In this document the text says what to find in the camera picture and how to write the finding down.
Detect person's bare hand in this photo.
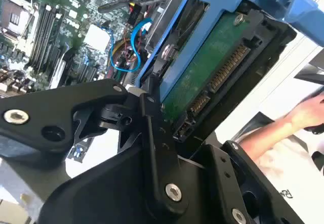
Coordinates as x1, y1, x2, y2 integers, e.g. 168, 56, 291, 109
290, 93, 324, 134

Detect blue data wire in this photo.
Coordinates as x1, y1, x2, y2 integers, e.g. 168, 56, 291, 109
102, 18, 153, 72

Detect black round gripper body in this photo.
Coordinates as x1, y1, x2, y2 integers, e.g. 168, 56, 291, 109
36, 144, 220, 224

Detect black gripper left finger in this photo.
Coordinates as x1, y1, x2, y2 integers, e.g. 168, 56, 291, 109
0, 78, 190, 216

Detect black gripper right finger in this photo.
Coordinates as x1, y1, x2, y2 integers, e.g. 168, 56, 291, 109
189, 140, 304, 224

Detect hard disk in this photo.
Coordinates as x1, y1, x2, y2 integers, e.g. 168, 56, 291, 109
135, 0, 324, 144

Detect black disk power wire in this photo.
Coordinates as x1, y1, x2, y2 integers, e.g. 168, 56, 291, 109
97, 0, 142, 26

